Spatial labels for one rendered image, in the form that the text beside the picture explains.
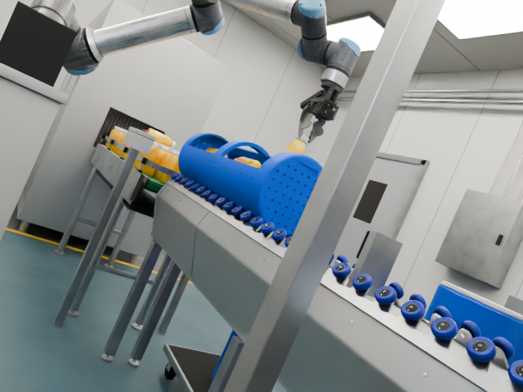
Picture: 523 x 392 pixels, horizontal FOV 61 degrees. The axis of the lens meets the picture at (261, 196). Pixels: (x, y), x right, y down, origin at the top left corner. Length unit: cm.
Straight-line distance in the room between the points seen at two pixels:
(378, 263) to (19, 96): 134
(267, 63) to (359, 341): 644
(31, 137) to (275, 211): 93
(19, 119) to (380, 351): 143
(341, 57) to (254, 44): 553
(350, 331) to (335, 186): 34
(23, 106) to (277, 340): 131
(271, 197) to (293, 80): 602
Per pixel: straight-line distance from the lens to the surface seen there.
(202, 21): 203
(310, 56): 169
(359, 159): 81
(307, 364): 111
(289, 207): 150
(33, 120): 182
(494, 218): 466
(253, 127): 709
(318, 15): 161
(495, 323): 128
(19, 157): 183
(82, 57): 211
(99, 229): 244
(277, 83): 727
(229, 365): 140
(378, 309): 98
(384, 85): 83
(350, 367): 98
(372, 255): 113
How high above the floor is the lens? 105
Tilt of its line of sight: level
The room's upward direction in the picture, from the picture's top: 24 degrees clockwise
